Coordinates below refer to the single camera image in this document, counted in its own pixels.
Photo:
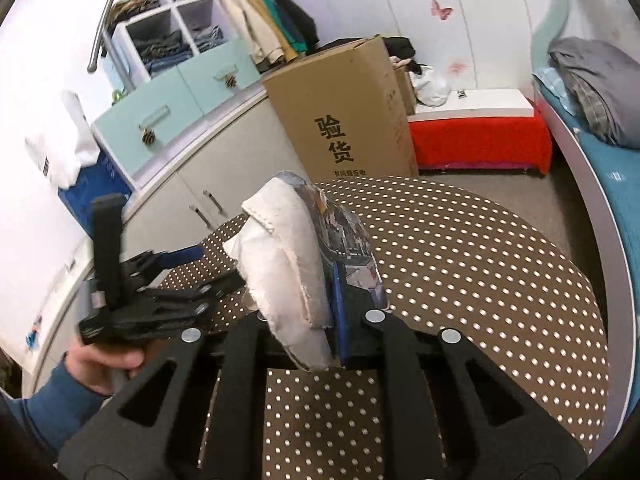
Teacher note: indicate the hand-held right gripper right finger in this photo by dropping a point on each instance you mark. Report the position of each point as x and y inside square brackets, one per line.
[339, 310]

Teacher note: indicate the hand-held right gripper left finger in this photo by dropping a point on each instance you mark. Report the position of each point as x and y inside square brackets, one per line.
[250, 340]

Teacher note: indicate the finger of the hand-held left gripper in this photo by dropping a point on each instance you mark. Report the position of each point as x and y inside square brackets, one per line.
[180, 256]
[200, 292]

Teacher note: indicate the person's left forearm blue sleeve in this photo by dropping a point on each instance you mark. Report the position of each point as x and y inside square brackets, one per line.
[55, 410]

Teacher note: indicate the person's left hand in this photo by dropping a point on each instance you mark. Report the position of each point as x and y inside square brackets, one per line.
[92, 367]

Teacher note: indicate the blue storage bin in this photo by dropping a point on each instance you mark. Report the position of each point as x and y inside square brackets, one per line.
[95, 190]

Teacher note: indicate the white shopping bag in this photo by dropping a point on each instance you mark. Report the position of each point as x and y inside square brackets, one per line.
[60, 150]

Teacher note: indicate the wide teal drawer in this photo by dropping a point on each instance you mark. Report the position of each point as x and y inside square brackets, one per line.
[145, 120]

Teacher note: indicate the small teal box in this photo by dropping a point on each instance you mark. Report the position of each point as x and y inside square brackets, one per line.
[115, 72]

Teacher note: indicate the narrow teal drawer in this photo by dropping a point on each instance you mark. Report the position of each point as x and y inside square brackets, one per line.
[220, 72]

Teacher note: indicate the large cardboard box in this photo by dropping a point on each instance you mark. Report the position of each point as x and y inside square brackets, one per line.
[345, 110]

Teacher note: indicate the dark folded clothes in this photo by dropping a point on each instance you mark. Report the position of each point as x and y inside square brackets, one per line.
[162, 47]

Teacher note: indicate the red bench with white top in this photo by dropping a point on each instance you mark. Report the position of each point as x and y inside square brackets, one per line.
[475, 142]

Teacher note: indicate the folded jeans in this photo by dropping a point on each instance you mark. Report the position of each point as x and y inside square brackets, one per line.
[207, 39]

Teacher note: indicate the small cardboard box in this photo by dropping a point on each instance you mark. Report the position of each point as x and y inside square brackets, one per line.
[405, 90]

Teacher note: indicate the curved metal pole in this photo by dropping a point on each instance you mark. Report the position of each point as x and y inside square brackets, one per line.
[102, 20]

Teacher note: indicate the white crumpled plastic bag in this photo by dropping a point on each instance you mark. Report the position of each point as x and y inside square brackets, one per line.
[430, 87]

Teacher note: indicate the beige hanging coat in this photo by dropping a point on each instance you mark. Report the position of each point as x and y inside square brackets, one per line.
[255, 25]

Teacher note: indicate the brown striped fabric bundle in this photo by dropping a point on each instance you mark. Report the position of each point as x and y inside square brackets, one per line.
[132, 7]

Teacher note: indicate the white bench board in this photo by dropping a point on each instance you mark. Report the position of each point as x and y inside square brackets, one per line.
[475, 102]

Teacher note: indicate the teal hanging garment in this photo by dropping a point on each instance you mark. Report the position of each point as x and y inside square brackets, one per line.
[285, 22]

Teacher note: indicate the black hanging garment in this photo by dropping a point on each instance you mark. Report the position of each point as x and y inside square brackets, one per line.
[300, 15]

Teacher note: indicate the black clothing pile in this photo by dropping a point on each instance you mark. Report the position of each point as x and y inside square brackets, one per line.
[400, 47]

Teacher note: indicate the light blue patterned pillow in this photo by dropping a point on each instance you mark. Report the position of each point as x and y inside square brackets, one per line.
[550, 87]

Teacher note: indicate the teal bedspread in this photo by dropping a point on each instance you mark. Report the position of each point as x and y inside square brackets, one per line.
[620, 185]

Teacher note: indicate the pink butterfly sticker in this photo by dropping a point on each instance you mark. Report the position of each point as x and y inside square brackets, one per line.
[442, 9]

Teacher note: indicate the grey folded blanket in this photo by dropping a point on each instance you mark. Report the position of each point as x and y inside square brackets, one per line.
[600, 70]

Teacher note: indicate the pale green headboard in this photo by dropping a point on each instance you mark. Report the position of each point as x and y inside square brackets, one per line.
[555, 15]

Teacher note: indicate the blue cartoon wall sticker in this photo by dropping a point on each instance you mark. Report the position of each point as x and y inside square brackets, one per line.
[35, 332]

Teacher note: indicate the grey curved bed frame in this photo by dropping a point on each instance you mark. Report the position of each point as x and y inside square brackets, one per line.
[597, 195]

